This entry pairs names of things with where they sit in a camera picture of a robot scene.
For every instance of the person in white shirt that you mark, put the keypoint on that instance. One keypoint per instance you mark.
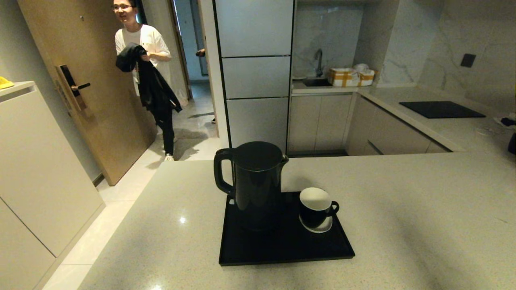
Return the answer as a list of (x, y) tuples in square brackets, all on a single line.
[(151, 38)]

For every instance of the white storage cabinet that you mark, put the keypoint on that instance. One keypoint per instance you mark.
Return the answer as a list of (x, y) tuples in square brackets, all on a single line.
[(40, 169)]

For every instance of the yellow object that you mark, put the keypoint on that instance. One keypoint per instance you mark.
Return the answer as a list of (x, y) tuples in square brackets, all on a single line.
[(5, 83)]

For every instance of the tall silver fridge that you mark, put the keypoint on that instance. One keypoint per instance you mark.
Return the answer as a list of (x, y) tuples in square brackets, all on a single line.
[(256, 76)]

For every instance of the dark kitchen sink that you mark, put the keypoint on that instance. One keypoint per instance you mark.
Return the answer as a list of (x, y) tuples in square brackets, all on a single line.
[(316, 82)]

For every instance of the white round saucer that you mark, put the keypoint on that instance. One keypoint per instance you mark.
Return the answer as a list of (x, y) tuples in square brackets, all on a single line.
[(322, 230)]

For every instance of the black electric kettle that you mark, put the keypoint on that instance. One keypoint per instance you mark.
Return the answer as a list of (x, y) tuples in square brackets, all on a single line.
[(258, 185)]

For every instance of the black jacket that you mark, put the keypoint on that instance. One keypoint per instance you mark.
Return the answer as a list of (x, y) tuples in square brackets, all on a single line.
[(155, 88)]

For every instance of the black cup white inside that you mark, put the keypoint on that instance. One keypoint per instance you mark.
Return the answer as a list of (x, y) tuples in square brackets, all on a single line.
[(314, 211)]

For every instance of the partly hidden person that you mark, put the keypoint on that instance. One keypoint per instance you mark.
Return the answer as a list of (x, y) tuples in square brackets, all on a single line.
[(200, 52)]

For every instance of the metal kitchen faucet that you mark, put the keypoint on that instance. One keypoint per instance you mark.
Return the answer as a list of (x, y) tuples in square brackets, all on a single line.
[(319, 60)]

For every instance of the dark rounded object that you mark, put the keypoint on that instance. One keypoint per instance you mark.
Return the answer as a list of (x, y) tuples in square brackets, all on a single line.
[(512, 144)]

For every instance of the beige counter drawer cabinet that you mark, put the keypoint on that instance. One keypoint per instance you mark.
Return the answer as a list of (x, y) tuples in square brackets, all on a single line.
[(387, 133)]

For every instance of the beige sink base cabinet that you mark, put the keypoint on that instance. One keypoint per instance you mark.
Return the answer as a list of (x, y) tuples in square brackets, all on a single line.
[(318, 123)]

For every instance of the white crumpled bag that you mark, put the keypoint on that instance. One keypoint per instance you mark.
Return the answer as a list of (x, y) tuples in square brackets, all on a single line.
[(361, 67)]

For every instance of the black rectangular serving tray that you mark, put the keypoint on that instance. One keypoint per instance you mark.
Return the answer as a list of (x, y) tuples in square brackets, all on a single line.
[(282, 247)]

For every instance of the dark framed window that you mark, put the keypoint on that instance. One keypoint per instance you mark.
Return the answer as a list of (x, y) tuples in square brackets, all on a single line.
[(141, 18)]

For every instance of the white plastic bag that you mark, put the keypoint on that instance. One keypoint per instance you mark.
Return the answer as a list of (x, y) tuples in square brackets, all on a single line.
[(184, 98)]

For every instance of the black wall socket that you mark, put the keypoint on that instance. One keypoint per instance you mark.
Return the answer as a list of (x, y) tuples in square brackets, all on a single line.
[(468, 60)]

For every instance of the black induction cooktop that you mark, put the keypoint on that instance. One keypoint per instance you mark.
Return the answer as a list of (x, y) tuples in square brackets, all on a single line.
[(441, 109)]

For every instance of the light wooden door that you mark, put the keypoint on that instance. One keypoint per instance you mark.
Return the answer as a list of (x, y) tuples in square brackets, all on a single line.
[(109, 121)]

